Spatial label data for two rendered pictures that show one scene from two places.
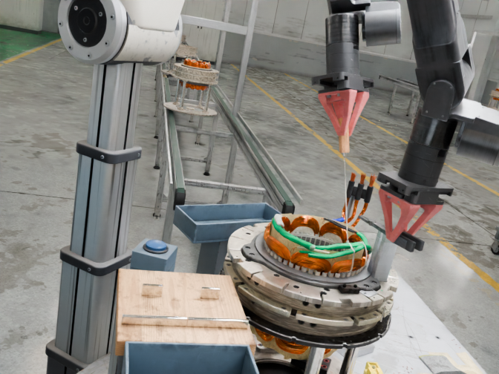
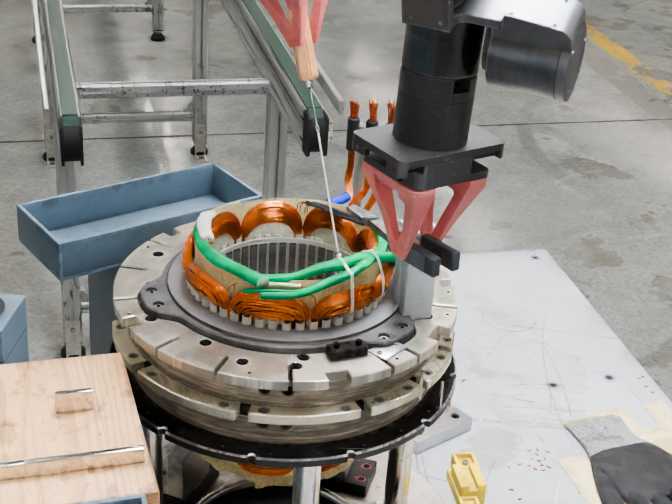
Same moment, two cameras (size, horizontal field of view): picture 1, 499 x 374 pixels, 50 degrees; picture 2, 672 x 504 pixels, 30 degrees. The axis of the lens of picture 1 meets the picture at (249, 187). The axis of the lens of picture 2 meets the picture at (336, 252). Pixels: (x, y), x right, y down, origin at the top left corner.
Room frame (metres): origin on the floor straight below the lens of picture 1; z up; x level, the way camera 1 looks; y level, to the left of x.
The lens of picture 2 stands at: (-0.11, -0.14, 1.66)
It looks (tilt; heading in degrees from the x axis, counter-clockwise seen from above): 27 degrees down; 357
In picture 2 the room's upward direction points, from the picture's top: 4 degrees clockwise
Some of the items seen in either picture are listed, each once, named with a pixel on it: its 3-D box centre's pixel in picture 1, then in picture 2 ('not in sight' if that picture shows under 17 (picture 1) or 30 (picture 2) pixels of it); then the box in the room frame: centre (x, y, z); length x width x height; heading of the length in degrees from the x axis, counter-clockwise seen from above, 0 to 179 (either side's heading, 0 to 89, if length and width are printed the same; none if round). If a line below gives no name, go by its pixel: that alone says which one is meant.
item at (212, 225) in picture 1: (223, 268); (143, 311); (1.15, 0.02, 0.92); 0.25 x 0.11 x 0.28; 125
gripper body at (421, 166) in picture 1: (420, 168); (433, 113); (0.78, -0.24, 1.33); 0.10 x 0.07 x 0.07; 125
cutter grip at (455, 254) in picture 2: (411, 241); (439, 252); (0.77, -0.26, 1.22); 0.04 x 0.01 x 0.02; 35
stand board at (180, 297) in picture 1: (180, 309); (20, 441); (0.72, 0.07, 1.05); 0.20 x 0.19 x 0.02; 16
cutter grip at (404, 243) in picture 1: (402, 242); (420, 258); (0.75, -0.24, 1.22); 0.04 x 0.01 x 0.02; 35
